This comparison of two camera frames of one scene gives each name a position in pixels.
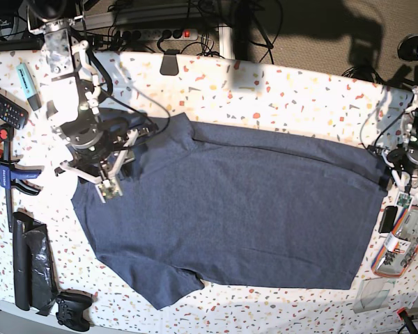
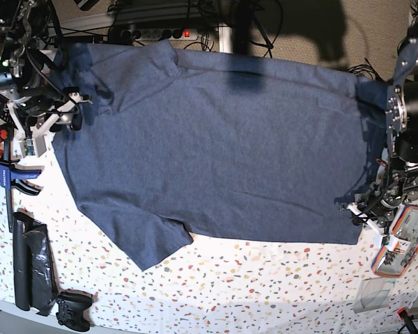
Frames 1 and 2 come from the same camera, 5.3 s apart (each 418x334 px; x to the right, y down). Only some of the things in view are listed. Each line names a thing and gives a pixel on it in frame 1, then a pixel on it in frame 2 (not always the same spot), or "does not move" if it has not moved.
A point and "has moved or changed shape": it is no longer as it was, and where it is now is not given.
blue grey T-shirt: (235, 211) has moved or changed shape
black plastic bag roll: (35, 279) does not move
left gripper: (92, 137) → (28, 110)
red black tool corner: (403, 316) does not move
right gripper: (412, 159) → (381, 200)
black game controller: (71, 310) does not move
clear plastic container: (373, 294) does not move
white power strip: (158, 35) does not move
